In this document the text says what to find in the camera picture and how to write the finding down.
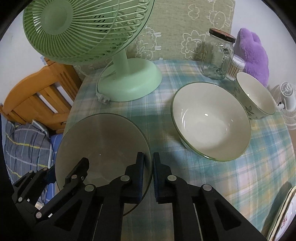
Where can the glass jar with lid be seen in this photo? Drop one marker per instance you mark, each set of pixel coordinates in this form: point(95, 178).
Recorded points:
point(218, 53)

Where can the white floor fan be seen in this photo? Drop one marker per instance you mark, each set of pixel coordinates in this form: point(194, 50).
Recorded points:
point(284, 97)

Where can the purple plush toy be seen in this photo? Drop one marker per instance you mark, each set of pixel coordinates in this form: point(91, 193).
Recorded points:
point(248, 46)

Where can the green sheep pattern mat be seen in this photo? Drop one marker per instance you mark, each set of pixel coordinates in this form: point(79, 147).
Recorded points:
point(177, 30)

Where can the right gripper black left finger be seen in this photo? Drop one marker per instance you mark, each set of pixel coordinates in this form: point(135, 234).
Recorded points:
point(104, 211)

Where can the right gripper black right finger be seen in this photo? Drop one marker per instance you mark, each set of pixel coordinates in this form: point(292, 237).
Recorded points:
point(199, 213)

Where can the blue plaid pillow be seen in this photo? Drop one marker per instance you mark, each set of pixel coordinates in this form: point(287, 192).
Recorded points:
point(27, 148)

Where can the wooden bed headboard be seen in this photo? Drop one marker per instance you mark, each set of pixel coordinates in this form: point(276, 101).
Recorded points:
point(45, 96)

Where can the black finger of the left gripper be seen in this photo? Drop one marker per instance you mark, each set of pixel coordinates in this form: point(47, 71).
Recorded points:
point(79, 171)

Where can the white red-trimmed plate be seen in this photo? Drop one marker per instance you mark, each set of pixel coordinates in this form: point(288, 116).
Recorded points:
point(284, 217)

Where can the green floral bowl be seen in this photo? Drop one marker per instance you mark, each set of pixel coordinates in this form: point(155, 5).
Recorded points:
point(110, 142)
point(210, 121)
point(254, 97)

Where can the cotton swab container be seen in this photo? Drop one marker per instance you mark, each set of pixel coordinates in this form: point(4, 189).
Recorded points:
point(236, 65)

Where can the green desk fan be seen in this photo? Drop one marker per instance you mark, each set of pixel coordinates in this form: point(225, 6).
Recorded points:
point(83, 32)

